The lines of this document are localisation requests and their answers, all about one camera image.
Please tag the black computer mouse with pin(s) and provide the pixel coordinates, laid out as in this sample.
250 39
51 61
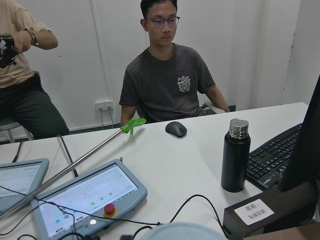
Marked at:
176 129

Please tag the metal rod stand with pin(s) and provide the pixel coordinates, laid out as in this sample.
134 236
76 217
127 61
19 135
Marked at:
127 128

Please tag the seated person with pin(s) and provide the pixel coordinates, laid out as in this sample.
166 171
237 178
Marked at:
163 82

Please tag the black bottle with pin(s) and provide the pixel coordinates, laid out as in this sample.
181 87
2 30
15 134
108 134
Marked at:
236 148

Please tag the black keyboard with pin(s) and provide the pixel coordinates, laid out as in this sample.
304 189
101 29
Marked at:
267 163

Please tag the person in beige shirt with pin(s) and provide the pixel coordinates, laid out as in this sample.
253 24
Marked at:
22 96

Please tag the black monitor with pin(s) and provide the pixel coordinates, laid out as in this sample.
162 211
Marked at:
304 163

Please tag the dark box with label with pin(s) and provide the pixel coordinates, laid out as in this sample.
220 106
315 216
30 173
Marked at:
270 211

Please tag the teach pendant with red button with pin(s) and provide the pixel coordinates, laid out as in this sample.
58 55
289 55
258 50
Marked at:
18 179

